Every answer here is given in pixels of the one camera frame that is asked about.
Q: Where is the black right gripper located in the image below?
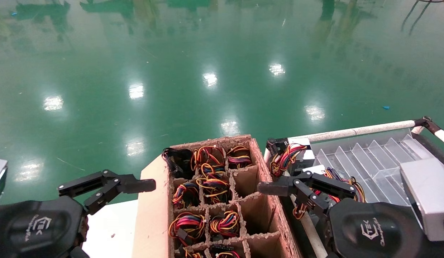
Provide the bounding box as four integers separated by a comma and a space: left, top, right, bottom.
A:
257, 171, 435, 258

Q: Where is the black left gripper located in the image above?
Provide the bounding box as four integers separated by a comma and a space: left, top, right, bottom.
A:
0, 196, 90, 258

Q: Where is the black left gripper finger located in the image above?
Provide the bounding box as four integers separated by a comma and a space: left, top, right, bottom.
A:
58, 169, 156, 215

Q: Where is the brown cardboard divider box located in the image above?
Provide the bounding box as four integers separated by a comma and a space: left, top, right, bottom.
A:
132, 134, 303, 258

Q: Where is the clear plastic divider tray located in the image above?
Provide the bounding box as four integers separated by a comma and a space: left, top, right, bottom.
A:
311, 128, 435, 215

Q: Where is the power supply with black cables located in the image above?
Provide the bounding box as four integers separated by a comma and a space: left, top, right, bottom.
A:
162, 147, 194, 178

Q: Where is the white pipe cart frame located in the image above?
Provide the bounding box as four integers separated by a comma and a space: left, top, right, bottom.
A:
264, 116, 444, 258

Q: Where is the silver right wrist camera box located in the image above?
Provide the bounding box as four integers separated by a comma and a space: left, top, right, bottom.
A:
400, 157, 444, 242

